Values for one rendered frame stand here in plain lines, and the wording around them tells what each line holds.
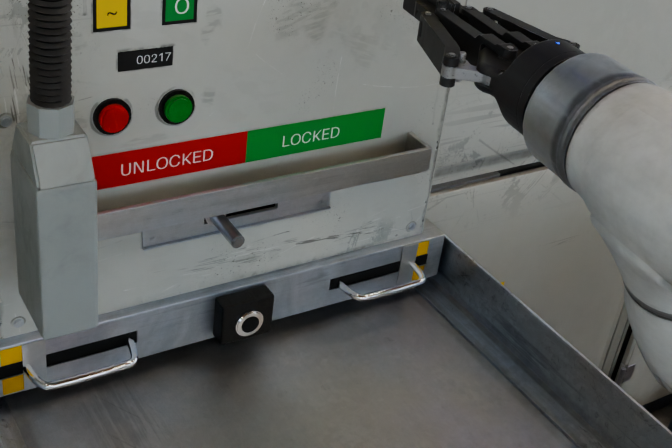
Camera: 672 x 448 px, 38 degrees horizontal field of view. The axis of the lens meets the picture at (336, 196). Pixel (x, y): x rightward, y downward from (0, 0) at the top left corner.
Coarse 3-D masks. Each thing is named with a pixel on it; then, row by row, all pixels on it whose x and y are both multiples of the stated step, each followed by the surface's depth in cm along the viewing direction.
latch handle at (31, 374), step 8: (128, 336) 97; (128, 344) 96; (136, 352) 95; (128, 360) 94; (136, 360) 94; (24, 368) 92; (32, 368) 92; (104, 368) 93; (112, 368) 93; (120, 368) 93; (128, 368) 94; (32, 376) 91; (72, 376) 91; (80, 376) 91; (88, 376) 92; (96, 376) 92; (40, 384) 90; (48, 384) 90; (56, 384) 90; (64, 384) 90; (72, 384) 91
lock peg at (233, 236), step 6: (216, 216) 95; (222, 216) 95; (210, 222) 96; (216, 222) 95; (222, 222) 94; (228, 222) 94; (222, 228) 94; (228, 228) 93; (234, 228) 93; (222, 234) 94; (228, 234) 93; (234, 234) 93; (240, 234) 93; (228, 240) 93; (234, 240) 92; (240, 240) 92; (234, 246) 93; (240, 246) 93
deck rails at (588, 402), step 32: (448, 256) 117; (416, 288) 118; (448, 288) 118; (480, 288) 112; (448, 320) 114; (480, 320) 114; (512, 320) 109; (480, 352) 109; (512, 352) 110; (544, 352) 105; (576, 352) 101; (512, 384) 106; (544, 384) 106; (576, 384) 102; (608, 384) 98; (0, 416) 92; (576, 416) 102; (608, 416) 98; (640, 416) 95
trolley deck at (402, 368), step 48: (288, 336) 108; (336, 336) 109; (384, 336) 110; (432, 336) 111; (96, 384) 98; (144, 384) 99; (192, 384) 100; (240, 384) 101; (288, 384) 101; (336, 384) 102; (384, 384) 103; (432, 384) 104; (480, 384) 105; (48, 432) 92; (96, 432) 93; (144, 432) 93; (192, 432) 94; (240, 432) 95; (288, 432) 96; (336, 432) 96; (384, 432) 97; (432, 432) 98; (480, 432) 99; (528, 432) 100
